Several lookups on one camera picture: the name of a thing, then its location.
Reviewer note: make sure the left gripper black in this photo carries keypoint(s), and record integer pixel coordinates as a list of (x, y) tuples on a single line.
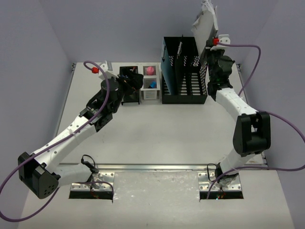
[(133, 79)]

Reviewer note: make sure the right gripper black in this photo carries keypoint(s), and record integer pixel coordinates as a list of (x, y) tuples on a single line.
[(209, 52)]

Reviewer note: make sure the pink glue bottle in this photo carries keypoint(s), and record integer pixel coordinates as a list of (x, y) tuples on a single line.
[(150, 70)]

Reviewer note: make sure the blue cap black highlighter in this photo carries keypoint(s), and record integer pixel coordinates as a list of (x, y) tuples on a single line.
[(153, 85)]

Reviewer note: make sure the blue clipboard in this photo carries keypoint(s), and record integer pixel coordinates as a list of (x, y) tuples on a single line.
[(168, 55)]

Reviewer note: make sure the spiral notebook grey white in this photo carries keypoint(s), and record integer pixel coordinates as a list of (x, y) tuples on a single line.
[(205, 25)]

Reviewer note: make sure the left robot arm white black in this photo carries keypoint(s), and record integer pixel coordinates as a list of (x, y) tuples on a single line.
[(42, 174)]

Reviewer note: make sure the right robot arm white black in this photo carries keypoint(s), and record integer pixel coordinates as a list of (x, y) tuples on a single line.
[(252, 133)]

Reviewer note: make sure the white pen holder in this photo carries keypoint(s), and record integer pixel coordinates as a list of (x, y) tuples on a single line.
[(147, 93)]

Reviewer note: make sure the black pen holder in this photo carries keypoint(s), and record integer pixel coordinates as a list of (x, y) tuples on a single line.
[(135, 96)]

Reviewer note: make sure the black magazine file rack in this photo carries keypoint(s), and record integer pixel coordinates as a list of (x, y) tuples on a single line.
[(193, 87)]

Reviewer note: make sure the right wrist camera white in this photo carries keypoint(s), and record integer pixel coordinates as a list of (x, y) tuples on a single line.
[(220, 42)]

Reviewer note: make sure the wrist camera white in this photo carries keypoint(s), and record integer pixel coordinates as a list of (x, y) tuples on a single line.
[(220, 42), (106, 66)]

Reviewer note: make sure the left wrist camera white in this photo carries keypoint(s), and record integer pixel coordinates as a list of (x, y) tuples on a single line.
[(106, 66)]

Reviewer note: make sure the aluminium rail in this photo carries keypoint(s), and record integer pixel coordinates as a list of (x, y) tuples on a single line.
[(151, 167)]

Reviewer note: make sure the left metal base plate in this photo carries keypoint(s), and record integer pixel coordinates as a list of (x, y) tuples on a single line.
[(100, 182)]

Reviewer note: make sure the metal base plate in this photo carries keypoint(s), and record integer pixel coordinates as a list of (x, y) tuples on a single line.
[(100, 182), (205, 181)]

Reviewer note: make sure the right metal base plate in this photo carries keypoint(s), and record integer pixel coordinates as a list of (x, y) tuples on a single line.
[(205, 181)]

